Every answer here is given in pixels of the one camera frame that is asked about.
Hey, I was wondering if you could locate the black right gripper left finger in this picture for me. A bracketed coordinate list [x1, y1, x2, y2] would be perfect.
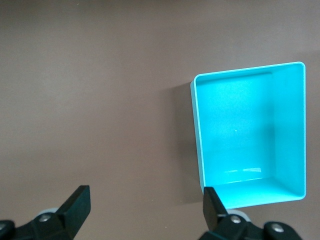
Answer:
[0, 184, 91, 240]

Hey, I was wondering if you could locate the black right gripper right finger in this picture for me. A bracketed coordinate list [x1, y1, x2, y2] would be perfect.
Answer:
[199, 186, 303, 240]

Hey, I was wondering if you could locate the teal plastic bin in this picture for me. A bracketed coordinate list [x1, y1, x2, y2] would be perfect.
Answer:
[189, 61, 307, 210]

